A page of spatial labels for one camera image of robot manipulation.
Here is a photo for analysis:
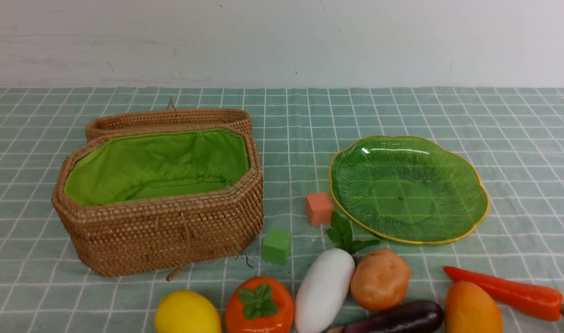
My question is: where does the woven rattan basket lid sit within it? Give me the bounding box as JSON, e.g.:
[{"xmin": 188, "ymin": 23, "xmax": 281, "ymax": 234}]
[{"xmin": 84, "ymin": 97, "xmax": 253, "ymax": 142}]

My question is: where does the green glass leaf plate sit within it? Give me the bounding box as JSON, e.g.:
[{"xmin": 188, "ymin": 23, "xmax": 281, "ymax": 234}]
[{"xmin": 328, "ymin": 136, "xmax": 490, "ymax": 245}]

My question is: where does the yellow toy lemon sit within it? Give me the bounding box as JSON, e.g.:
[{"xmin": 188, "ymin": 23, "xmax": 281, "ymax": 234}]
[{"xmin": 154, "ymin": 290, "xmax": 222, "ymax": 333}]

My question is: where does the white toy radish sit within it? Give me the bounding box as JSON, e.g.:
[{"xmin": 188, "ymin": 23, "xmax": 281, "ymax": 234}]
[{"xmin": 294, "ymin": 211, "xmax": 380, "ymax": 333}]

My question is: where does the orange foam cube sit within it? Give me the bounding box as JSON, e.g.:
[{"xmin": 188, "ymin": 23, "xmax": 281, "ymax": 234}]
[{"xmin": 305, "ymin": 191, "xmax": 334, "ymax": 226}]

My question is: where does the brown toy potato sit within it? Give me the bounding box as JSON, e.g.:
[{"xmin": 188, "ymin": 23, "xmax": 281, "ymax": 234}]
[{"xmin": 350, "ymin": 248, "xmax": 411, "ymax": 311}]

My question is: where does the orange yellow toy mango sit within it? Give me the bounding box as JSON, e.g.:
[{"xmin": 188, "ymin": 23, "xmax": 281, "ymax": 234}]
[{"xmin": 445, "ymin": 282, "xmax": 503, "ymax": 333}]

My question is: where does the green foam cube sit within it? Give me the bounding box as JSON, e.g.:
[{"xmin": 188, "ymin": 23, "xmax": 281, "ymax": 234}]
[{"xmin": 261, "ymin": 228, "xmax": 292, "ymax": 265}]

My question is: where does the orange toy carrot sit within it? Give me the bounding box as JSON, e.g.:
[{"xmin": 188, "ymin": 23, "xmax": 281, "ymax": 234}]
[{"xmin": 443, "ymin": 266, "xmax": 564, "ymax": 322}]

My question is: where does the woven rattan basket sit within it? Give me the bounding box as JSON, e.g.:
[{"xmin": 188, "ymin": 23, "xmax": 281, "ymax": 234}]
[{"xmin": 52, "ymin": 124, "xmax": 264, "ymax": 280}]

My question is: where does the orange toy persimmon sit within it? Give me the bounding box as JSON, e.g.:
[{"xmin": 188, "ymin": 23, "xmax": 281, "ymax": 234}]
[{"xmin": 224, "ymin": 276, "xmax": 294, "ymax": 333}]

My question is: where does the purple toy eggplant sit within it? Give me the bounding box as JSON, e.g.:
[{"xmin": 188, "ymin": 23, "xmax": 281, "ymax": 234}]
[{"xmin": 327, "ymin": 301, "xmax": 444, "ymax": 333}]

